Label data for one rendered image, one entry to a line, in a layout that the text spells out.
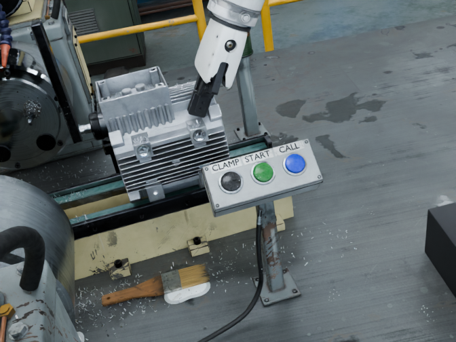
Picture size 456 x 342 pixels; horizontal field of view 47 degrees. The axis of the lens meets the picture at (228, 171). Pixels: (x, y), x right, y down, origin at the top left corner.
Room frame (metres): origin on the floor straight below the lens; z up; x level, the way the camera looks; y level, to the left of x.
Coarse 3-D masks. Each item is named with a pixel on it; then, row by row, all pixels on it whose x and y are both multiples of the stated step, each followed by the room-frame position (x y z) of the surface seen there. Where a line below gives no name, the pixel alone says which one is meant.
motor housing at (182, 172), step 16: (176, 96) 0.86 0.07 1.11; (176, 112) 0.84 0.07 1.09; (160, 128) 0.82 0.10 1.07; (176, 128) 0.82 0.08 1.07; (208, 128) 0.82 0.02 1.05; (224, 128) 0.82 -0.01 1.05; (128, 144) 0.80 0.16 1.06; (160, 144) 0.79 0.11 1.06; (176, 144) 0.79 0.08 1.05; (192, 144) 0.79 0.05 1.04; (208, 144) 0.80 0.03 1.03; (224, 144) 0.81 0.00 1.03; (128, 160) 0.78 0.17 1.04; (160, 160) 0.79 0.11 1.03; (176, 160) 0.79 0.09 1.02; (192, 160) 0.80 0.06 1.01; (208, 160) 0.80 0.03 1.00; (224, 160) 0.81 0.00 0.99; (128, 176) 0.77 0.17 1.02; (144, 176) 0.77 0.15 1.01; (160, 176) 0.78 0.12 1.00; (176, 176) 0.80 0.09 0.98; (192, 176) 0.80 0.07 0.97; (128, 192) 0.78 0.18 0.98; (144, 192) 0.83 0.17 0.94
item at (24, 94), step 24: (0, 48) 1.15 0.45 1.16; (24, 48) 1.17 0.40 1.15; (0, 72) 1.04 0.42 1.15; (24, 72) 1.05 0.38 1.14; (0, 96) 1.03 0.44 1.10; (24, 96) 1.04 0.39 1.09; (48, 96) 1.05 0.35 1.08; (72, 96) 1.16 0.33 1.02; (0, 120) 1.03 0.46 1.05; (24, 120) 1.04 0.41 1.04; (48, 120) 1.05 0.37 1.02; (0, 144) 1.03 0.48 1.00; (24, 144) 1.04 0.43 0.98; (48, 144) 1.04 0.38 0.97; (24, 168) 1.04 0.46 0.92
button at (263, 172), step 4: (260, 164) 0.64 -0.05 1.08; (264, 164) 0.64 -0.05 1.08; (268, 164) 0.64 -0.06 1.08; (256, 168) 0.63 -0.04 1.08; (260, 168) 0.63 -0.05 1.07; (264, 168) 0.63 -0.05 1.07; (268, 168) 0.63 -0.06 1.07; (272, 168) 0.63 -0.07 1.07; (256, 172) 0.63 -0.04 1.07; (260, 172) 0.63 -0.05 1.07; (264, 172) 0.63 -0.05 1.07; (268, 172) 0.63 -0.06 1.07; (272, 172) 0.63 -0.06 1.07; (256, 176) 0.63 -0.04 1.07; (260, 176) 0.62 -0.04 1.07; (264, 176) 0.62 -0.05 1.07; (268, 176) 0.62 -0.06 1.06; (260, 180) 0.62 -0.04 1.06; (264, 180) 0.62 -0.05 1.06; (268, 180) 0.62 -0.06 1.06
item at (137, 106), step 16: (112, 80) 0.91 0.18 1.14; (128, 80) 0.92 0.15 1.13; (144, 80) 0.92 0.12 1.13; (160, 80) 0.91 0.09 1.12; (128, 96) 0.82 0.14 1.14; (144, 96) 0.82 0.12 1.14; (160, 96) 0.83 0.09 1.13; (112, 112) 0.81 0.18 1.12; (128, 112) 0.82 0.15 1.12; (144, 112) 0.82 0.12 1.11; (160, 112) 0.82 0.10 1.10; (112, 128) 0.81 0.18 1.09; (128, 128) 0.81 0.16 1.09; (144, 128) 0.82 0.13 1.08
